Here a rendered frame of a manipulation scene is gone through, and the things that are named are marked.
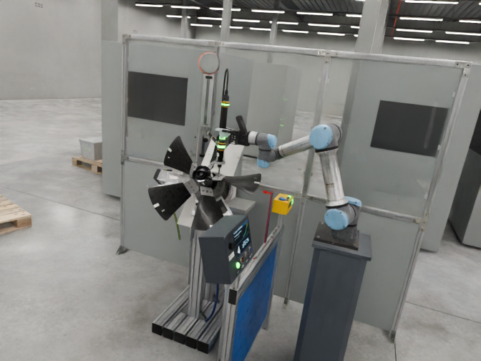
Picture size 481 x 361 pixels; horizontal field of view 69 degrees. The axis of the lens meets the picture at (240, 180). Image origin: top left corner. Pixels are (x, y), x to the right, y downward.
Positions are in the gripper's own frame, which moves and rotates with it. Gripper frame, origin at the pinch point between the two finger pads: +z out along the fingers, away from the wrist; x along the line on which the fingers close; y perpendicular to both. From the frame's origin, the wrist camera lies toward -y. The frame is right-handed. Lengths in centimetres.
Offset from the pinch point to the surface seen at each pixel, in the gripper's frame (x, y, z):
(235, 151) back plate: 37.8, 20.7, 2.4
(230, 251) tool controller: -80, 31, -45
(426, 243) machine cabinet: 255, 136, -175
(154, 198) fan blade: -17, 47, 31
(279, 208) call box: 21, 48, -39
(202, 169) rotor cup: -3.5, 26.1, 6.9
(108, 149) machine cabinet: 179, 84, 235
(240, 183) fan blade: -2.4, 29.9, -18.7
